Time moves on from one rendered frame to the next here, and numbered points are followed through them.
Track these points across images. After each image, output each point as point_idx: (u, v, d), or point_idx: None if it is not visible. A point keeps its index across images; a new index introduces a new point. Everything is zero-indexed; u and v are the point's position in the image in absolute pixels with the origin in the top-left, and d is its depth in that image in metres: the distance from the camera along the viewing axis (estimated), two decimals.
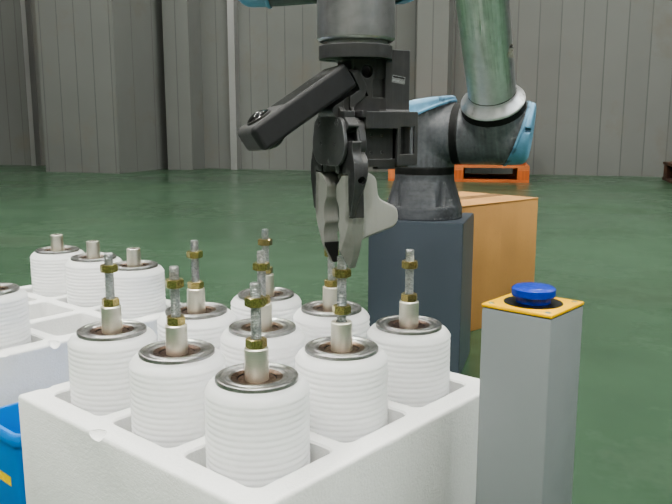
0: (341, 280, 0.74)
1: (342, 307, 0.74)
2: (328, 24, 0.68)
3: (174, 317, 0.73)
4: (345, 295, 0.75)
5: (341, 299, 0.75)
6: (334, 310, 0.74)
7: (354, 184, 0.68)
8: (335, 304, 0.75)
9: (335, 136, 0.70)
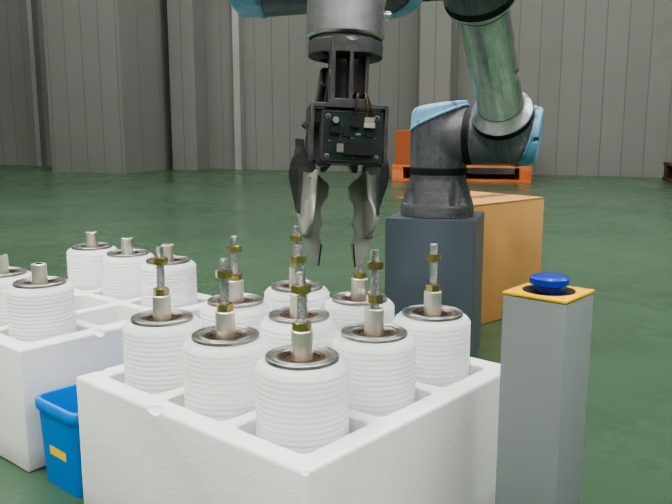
0: (378, 270, 0.82)
1: (380, 293, 0.83)
2: None
3: (224, 304, 0.81)
4: (370, 286, 0.83)
5: (370, 290, 0.82)
6: (381, 299, 0.82)
7: (288, 178, 0.73)
8: (372, 297, 0.82)
9: None
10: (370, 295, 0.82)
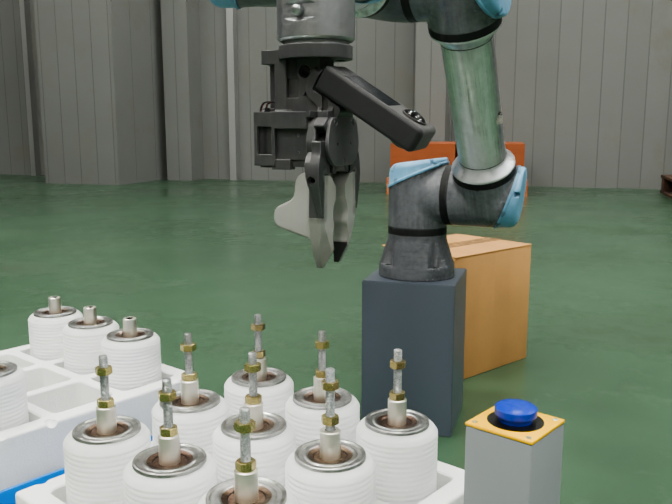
0: (334, 390, 0.76)
1: (336, 413, 0.77)
2: (354, 27, 0.70)
3: (167, 428, 0.75)
4: (326, 406, 0.77)
5: (326, 411, 0.76)
6: (337, 421, 0.76)
7: (359, 177, 0.77)
8: (327, 419, 0.76)
9: (351, 135, 0.73)
10: (325, 417, 0.76)
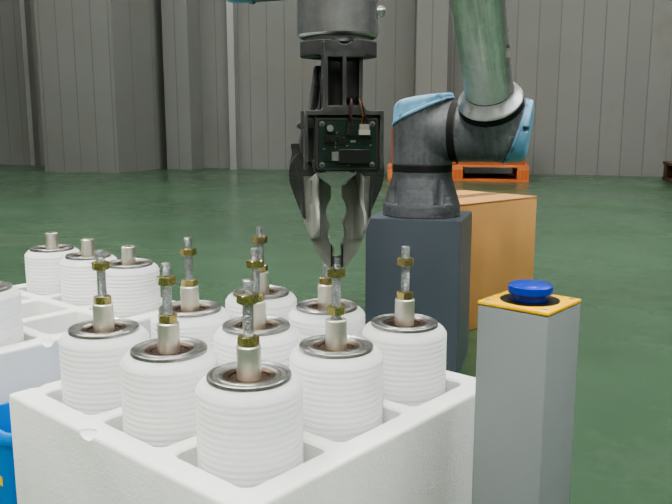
0: (334, 280, 0.73)
1: (334, 307, 0.73)
2: None
3: (166, 315, 0.72)
4: (340, 296, 0.74)
5: (337, 299, 0.74)
6: (327, 310, 0.74)
7: (290, 184, 0.72)
8: None
9: None
10: None
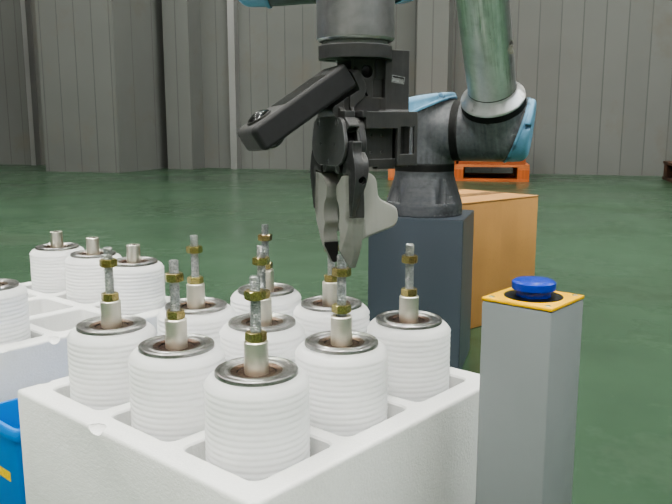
0: (340, 277, 0.75)
1: None
2: (328, 24, 0.68)
3: (174, 311, 0.73)
4: (339, 296, 0.74)
5: (343, 300, 0.74)
6: (346, 306, 0.75)
7: (355, 184, 0.68)
8: (348, 306, 0.74)
9: (335, 136, 0.70)
10: (346, 305, 0.74)
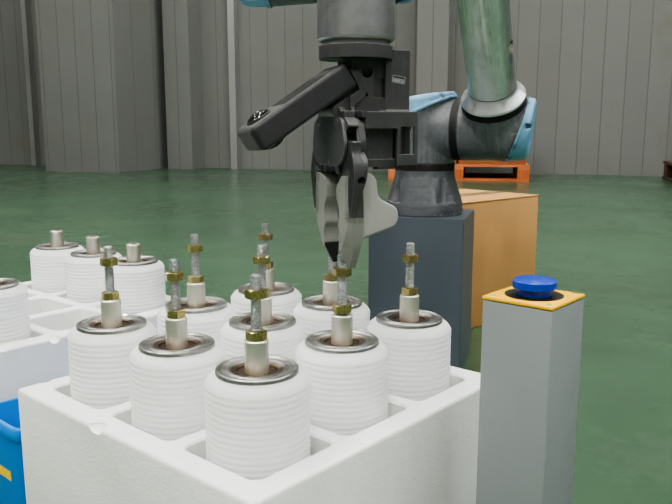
0: (338, 279, 0.74)
1: (336, 305, 0.74)
2: (328, 24, 0.68)
3: (174, 310, 0.73)
4: (346, 295, 0.74)
5: (345, 298, 0.75)
6: (333, 307, 0.75)
7: (354, 184, 0.68)
8: None
9: (335, 136, 0.70)
10: (345, 302, 0.75)
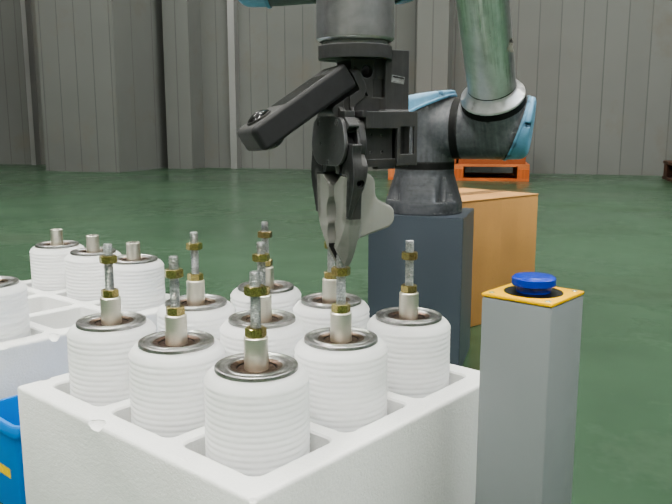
0: (343, 277, 0.75)
1: None
2: (328, 24, 0.68)
3: (174, 307, 0.73)
4: (336, 294, 0.75)
5: (338, 299, 0.74)
6: (349, 308, 0.75)
7: (353, 187, 0.68)
8: (342, 306, 0.74)
9: (335, 136, 0.70)
10: (339, 305, 0.74)
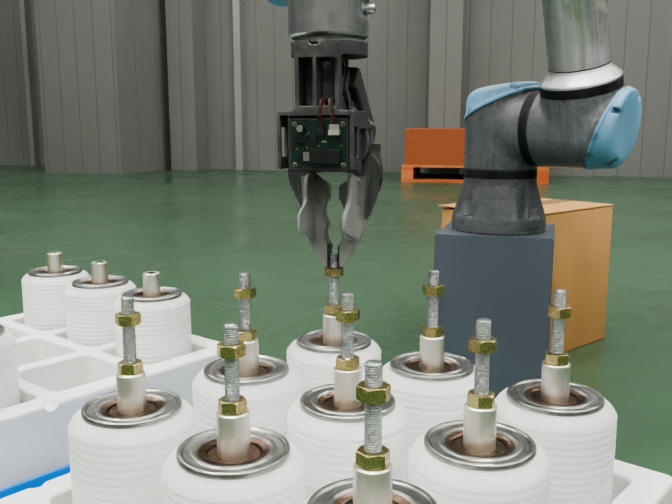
0: None
1: None
2: None
3: (231, 401, 0.48)
4: (474, 379, 0.50)
5: (479, 387, 0.49)
6: (494, 399, 0.50)
7: (293, 183, 0.74)
8: (485, 398, 0.49)
9: None
10: (481, 396, 0.49)
